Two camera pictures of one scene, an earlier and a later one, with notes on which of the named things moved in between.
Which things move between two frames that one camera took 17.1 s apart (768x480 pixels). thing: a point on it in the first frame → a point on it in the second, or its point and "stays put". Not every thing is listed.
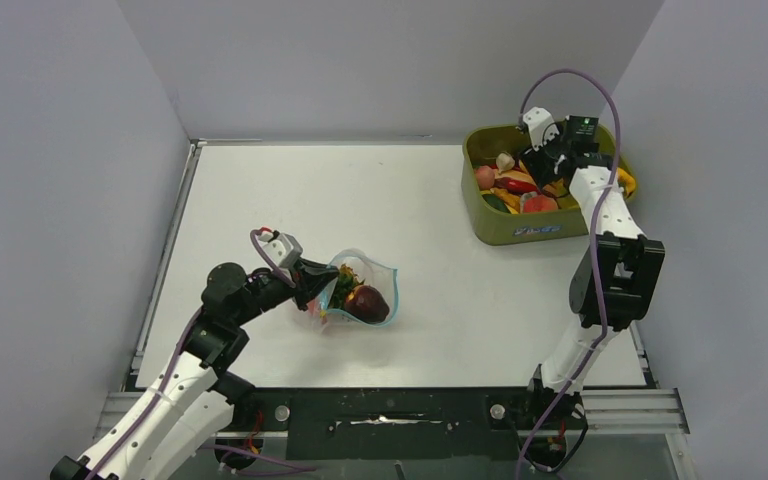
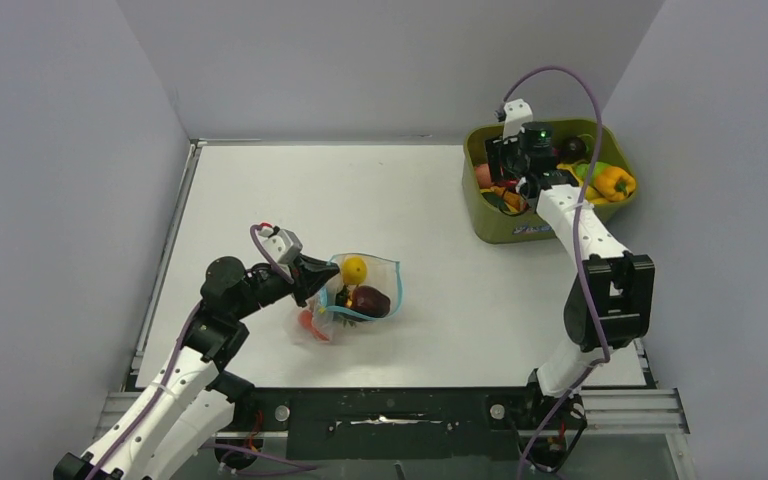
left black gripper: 309,278 stays put
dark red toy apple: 367,304 stays put
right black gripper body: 541,163 → 506,161
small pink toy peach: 485,177 stays put
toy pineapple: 347,281 → 343,298
